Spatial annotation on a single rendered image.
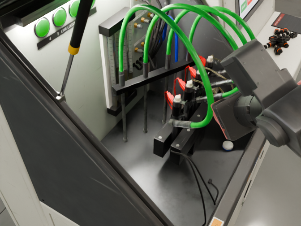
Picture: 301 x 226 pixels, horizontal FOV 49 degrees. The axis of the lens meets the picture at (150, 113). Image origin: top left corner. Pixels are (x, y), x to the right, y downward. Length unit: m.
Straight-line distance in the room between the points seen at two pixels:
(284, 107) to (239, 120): 0.16
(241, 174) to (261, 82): 0.65
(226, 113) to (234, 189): 0.51
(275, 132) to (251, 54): 0.10
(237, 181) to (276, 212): 1.16
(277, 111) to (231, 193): 0.64
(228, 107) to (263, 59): 0.13
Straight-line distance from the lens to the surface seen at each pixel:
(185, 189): 1.14
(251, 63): 0.44
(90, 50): 1.02
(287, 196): 2.28
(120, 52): 1.00
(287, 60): 1.53
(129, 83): 1.09
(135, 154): 1.22
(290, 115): 0.39
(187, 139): 1.08
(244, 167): 1.08
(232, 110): 0.55
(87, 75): 1.05
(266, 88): 0.44
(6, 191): 1.40
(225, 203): 0.99
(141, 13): 1.21
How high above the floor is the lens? 1.78
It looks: 44 degrees down
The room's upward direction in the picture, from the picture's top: 1 degrees clockwise
